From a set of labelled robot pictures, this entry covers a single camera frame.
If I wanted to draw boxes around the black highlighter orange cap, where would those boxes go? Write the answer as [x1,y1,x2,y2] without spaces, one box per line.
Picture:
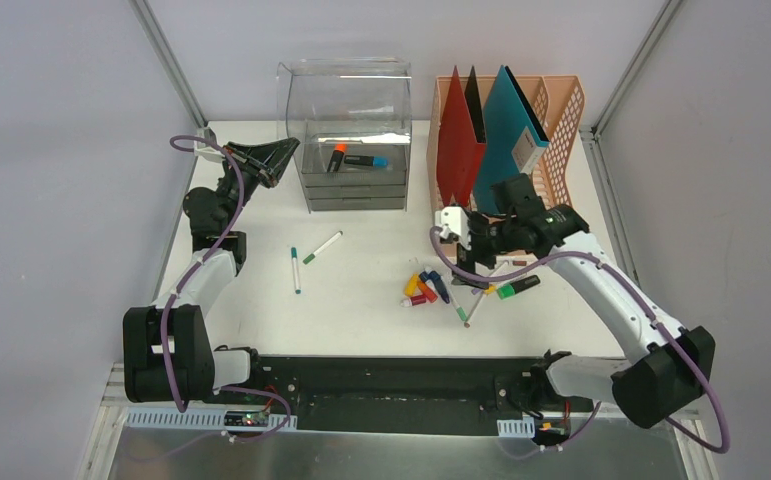
[327,143,347,173]

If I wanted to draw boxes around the red folder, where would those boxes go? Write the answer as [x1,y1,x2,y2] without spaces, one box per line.
[435,67,487,207]

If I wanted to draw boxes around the clear grey drawer organizer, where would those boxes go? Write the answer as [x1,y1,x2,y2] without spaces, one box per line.
[276,57,412,212]

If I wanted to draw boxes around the teal blue folder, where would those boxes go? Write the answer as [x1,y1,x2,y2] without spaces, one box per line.
[473,65,549,214]

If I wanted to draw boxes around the black highlighter blue cap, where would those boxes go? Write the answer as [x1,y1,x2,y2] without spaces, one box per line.
[343,155,389,168]

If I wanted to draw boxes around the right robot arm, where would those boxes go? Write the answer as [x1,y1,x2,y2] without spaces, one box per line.
[436,174,716,429]

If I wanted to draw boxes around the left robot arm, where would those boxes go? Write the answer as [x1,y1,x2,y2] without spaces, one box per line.
[123,136,300,410]

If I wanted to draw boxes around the black highlighter green cap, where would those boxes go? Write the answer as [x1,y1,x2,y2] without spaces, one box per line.
[496,275,541,299]

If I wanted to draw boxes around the white marker green tip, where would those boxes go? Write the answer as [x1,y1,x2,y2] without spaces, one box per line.
[449,290,468,324]

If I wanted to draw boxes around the orange red marker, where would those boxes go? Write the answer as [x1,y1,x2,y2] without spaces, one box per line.
[417,281,438,303]

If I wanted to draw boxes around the red white short marker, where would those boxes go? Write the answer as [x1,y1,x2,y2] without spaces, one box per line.
[400,295,427,308]

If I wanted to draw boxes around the white marker teal cap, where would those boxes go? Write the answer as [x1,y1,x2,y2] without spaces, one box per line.
[291,247,302,295]

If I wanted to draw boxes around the peach plastic file rack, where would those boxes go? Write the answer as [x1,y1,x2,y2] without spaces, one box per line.
[427,74,586,258]

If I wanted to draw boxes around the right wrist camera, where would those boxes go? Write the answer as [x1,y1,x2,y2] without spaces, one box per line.
[435,206,470,249]

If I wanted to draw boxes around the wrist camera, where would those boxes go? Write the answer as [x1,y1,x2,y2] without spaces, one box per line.
[193,127,225,164]
[435,206,470,249]

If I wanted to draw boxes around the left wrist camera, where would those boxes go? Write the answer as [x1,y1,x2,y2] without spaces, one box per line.
[193,127,225,164]

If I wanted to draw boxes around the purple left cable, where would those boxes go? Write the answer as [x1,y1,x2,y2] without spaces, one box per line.
[126,135,294,464]

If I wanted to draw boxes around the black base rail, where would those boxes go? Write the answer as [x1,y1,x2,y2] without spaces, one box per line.
[202,356,615,439]

